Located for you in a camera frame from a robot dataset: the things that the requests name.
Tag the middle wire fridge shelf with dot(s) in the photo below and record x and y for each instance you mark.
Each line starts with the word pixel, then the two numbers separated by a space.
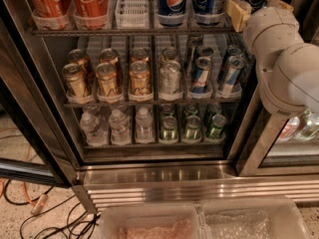
pixel 154 102

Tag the open glass fridge door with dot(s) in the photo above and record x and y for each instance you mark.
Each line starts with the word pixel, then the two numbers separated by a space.
pixel 25 105

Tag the wire fridge shelf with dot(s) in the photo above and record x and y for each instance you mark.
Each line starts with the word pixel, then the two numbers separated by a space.
pixel 154 102
pixel 130 32

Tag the right clear plastic bin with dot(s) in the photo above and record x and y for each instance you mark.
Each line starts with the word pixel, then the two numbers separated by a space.
pixel 252 218

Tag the top wire fridge shelf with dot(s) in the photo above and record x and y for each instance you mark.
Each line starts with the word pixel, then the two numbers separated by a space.
pixel 130 32

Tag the green can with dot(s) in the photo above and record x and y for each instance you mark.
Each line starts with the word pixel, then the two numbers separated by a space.
pixel 168 130
pixel 216 126
pixel 192 129

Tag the red coca-cola can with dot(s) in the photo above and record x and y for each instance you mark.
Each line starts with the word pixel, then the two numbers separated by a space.
pixel 53 10
pixel 92 13

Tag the back right Red Bull can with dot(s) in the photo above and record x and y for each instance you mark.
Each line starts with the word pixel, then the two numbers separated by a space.
pixel 232 50

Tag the silver can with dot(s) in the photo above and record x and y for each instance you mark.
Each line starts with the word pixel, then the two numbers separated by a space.
pixel 169 78
pixel 169 54

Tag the clear plastic bin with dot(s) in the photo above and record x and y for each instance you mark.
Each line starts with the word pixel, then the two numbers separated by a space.
pixel 151 221
pixel 252 218

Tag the left red Coca-Cola can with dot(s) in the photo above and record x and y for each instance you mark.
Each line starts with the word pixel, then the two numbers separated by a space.
pixel 53 10

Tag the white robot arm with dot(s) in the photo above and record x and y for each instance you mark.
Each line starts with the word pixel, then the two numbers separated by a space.
pixel 287 68

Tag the water bottle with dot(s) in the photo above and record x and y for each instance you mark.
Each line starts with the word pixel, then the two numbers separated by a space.
pixel 119 125
pixel 144 126
pixel 95 135

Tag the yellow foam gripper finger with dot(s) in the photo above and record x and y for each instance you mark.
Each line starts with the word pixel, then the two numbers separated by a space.
pixel 280 4
pixel 239 12

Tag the closed right fridge door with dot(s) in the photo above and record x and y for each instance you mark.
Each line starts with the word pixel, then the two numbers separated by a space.
pixel 272 142

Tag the back left gold can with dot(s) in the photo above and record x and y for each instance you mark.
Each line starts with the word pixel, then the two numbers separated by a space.
pixel 81 58

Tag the right water bottle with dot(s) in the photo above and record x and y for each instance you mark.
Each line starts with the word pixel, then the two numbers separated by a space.
pixel 144 126

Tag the front left green can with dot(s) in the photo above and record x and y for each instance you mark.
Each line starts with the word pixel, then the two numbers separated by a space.
pixel 168 130

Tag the front middle green can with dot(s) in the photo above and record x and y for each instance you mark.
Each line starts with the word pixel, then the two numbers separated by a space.
pixel 192 129

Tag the back silver can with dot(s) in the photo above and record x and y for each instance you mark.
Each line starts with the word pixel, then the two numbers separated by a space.
pixel 169 54

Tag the front left gold can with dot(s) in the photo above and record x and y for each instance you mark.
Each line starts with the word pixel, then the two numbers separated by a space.
pixel 76 80

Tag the front silver can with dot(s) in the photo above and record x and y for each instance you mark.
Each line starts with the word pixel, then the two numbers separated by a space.
pixel 169 78

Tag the right red Coca-Cola can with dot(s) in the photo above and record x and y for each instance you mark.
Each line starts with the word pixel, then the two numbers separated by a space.
pixel 92 13

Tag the gold can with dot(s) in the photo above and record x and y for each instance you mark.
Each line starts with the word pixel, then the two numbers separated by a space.
pixel 76 80
pixel 111 55
pixel 140 54
pixel 107 77
pixel 140 78
pixel 81 58

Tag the middle water bottle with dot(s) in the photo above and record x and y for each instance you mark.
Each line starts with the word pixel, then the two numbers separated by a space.
pixel 119 125

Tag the front right green can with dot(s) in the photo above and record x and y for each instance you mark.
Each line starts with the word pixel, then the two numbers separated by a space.
pixel 216 126

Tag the stainless steel fridge base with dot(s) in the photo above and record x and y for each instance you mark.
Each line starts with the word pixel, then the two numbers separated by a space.
pixel 98 187

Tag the front left Red Bull can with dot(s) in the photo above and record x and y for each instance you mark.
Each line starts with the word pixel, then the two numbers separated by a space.
pixel 200 75

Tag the left water bottle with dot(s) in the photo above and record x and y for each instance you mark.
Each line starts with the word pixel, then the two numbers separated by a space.
pixel 95 135

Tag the left clear plastic bin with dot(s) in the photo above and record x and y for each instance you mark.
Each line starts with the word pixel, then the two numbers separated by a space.
pixel 151 221

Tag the front right Red Bull can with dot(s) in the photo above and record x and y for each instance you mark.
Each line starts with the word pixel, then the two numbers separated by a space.
pixel 231 73

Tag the red bull can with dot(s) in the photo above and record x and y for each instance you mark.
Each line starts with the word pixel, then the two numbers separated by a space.
pixel 232 50
pixel 204 51
pixel 200 75
pixel 231 73

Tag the back left Red Bull can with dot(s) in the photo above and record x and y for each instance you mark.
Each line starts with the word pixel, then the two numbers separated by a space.
pixel 204 51

